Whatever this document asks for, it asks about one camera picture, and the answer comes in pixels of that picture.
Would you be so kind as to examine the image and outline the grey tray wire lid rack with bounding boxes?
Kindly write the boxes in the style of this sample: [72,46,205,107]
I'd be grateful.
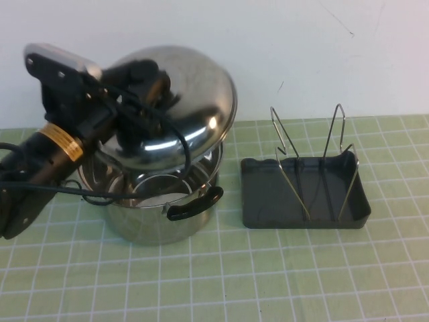
[240,104,372,230]

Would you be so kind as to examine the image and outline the steel lid with black knob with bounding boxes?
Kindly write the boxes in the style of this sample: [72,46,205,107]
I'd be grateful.
[97,46,238,162]

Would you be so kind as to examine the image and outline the stainless steel cooking pot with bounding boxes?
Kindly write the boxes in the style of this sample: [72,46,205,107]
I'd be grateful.
[76,140,225,248]

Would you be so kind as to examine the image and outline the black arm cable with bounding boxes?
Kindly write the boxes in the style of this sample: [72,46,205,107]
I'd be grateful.
[0,82,190,206]

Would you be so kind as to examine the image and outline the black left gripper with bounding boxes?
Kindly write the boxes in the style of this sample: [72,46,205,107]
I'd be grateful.
[39,59,161,142]

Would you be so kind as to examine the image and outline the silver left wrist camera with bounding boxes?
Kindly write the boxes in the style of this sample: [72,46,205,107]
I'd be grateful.
[23,42,103,83]

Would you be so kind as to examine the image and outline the green checkered tablecloth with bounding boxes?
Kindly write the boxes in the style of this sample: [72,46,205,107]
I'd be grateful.
[0,114,429,322]

